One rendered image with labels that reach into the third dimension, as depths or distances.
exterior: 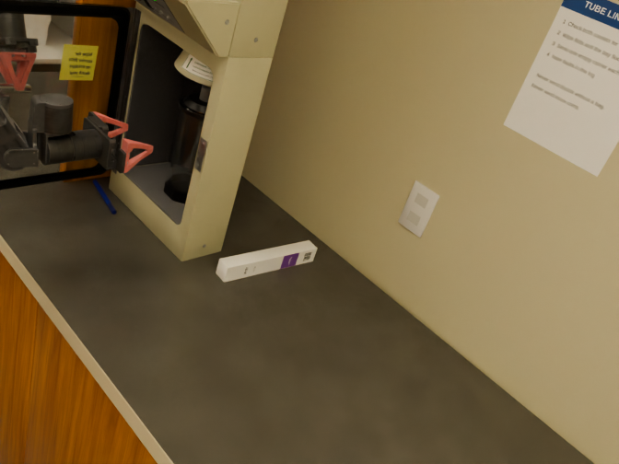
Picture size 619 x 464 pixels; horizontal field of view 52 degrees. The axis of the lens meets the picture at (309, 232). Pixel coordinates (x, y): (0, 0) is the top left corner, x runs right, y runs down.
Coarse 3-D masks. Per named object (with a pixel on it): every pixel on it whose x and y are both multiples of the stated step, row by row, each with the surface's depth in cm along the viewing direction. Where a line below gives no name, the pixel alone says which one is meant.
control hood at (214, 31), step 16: (176, 0) 105; (192, 0) 103; (208, 0) 106; (224, 0) 108; (176, 16) 113; (192, 16) 105; (208, 16) 107; (224, 16) 109; (192, 32) 113; (208, 32) 109; (224, 32) 111; (208, 48) 113; (224, 48) 113
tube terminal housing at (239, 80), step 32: (256, 0) 112; (160, 32) 128; (256, 32) 116; (224, 64) 116; (256, 64) 121; (128, 96) 141; (224, 96) 120; (256, 96) 126; (224, 128) 125; (224, 160) 130; (128, 192) 149; (192, 192) 131; (224, 192) 136; (160, 224) 142; (192, 224) 134; (224, 224) 142; (192, 256) 140
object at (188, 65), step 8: (184, 56) 128; (192, 56) 127; (176, 64) 130; (184, 64) 128; (192, 64) 127; (200, 64) 126; (184, 72) 127; (192, 72) 127; (200, 72) 126; (208, 72) 126; (200, 80) 126; (208, 80) 126
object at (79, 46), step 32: (32, 0) 116; (0, 32) 115; (32, 32) 119; (64, 32) 124; (96, 32) 128; (0, 64) 118; (32, 64) 123; (64, 64) 127; (96, 64) 132; (32, 96) 126; (96, 96) 137; (96, 160) 146
